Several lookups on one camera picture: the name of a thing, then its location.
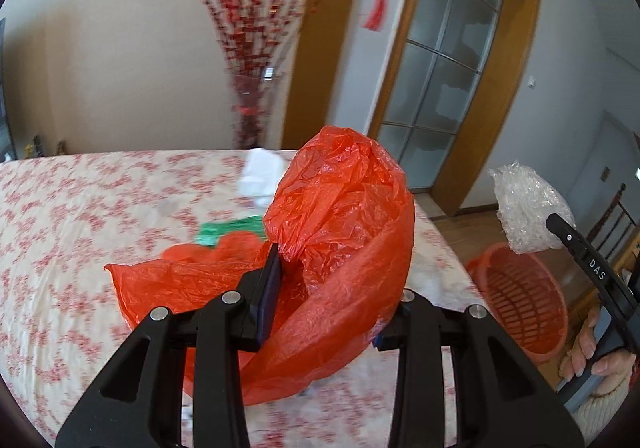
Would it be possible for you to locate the red floral tablecloth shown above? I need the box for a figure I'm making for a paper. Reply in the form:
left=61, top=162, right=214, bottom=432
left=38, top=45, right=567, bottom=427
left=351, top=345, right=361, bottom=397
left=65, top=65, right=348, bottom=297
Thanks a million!
left=0, top=148, right=493, bottom=448

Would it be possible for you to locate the wooden wall trim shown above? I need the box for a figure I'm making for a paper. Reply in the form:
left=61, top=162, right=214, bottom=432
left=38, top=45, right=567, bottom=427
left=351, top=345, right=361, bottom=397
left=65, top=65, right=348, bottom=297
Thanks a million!
left=281, top=0, right=373, bottom=151

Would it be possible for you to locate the person's right hand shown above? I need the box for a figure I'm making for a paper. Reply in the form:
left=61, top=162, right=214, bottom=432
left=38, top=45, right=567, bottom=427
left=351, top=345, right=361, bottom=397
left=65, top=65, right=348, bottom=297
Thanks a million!
left=558, top=305, right=637, bottom=398

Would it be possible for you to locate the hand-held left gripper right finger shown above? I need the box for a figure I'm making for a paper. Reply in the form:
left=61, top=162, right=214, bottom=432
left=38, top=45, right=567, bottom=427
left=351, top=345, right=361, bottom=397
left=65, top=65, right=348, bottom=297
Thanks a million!
left=372, top=288, right=585, bottom=448

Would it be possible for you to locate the wooden stair railing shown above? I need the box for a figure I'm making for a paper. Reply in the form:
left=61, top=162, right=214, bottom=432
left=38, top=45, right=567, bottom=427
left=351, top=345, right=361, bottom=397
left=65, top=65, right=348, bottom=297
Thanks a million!
left=587, top=183, right=640, bottom=269

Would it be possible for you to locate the clear bubble wrap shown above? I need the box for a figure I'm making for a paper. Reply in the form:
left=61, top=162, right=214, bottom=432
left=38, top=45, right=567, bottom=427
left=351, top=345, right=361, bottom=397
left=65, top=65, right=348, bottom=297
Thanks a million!
left=487, top=161, right=577, bottom=255

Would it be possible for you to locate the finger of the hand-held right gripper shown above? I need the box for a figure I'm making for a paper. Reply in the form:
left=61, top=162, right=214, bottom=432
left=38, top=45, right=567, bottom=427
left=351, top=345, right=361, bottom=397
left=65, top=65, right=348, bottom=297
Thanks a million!
left=546, top=212, right=640, bottom=354

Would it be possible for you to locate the orange plastic basket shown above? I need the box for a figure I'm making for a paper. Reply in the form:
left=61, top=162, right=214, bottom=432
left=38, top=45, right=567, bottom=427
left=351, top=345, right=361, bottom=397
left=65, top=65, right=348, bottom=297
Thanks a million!
left=465, top=242, right=570, bottom=355

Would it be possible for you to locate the red tassel ornament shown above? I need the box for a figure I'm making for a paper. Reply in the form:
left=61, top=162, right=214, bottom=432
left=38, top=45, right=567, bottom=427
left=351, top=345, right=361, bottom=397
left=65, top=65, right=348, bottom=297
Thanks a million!
left=361, top=0, right=393, bottom=32

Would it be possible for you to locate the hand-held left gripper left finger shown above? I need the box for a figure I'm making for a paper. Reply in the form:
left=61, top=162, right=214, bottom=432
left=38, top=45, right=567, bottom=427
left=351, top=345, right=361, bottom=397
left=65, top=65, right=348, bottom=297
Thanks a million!
left=54, top=242, right=284, bottom=448

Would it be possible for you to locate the white plastic bag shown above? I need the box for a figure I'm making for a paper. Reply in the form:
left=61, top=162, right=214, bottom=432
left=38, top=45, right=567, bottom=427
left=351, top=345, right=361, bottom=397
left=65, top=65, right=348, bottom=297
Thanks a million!
left=239, top=148, right=296, bottom=209

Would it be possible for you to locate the orange plastic bag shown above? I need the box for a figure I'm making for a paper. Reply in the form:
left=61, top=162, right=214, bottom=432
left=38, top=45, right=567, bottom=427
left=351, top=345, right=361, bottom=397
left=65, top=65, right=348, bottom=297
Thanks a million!
left=104, top=125, right=416, bottom=406

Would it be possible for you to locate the person's right forearm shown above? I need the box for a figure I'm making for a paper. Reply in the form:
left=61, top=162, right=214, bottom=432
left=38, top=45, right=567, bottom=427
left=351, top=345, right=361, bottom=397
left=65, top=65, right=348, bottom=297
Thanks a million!
left=575, top=392, right=632, bottom=446

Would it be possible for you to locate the wooden door frame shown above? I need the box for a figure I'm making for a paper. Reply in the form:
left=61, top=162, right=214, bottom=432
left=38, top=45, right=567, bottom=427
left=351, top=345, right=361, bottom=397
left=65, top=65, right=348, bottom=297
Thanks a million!
left=367, top=0, right=543, bottom=218

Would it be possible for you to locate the frosted glass sliding door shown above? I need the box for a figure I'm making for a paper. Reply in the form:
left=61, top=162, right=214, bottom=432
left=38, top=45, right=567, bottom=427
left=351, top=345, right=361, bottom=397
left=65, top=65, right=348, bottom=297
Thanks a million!
left=375, top=0, right=508, bottom=189

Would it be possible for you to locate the glass floor vase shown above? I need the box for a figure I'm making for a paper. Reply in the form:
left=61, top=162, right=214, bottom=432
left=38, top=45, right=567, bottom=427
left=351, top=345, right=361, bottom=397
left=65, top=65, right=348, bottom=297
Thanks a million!
left=227, top=68, right=281, bottom=149

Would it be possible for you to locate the green plastic bag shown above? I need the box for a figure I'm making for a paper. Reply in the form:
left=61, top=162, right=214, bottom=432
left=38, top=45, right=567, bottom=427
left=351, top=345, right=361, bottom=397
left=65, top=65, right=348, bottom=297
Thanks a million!
left=197, top=215, right=268, bottom=248

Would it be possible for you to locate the white door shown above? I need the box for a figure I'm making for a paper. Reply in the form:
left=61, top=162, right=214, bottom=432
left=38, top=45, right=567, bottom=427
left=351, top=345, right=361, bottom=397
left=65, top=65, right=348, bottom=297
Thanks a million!
left=592, top=111, right=640, bottom=209

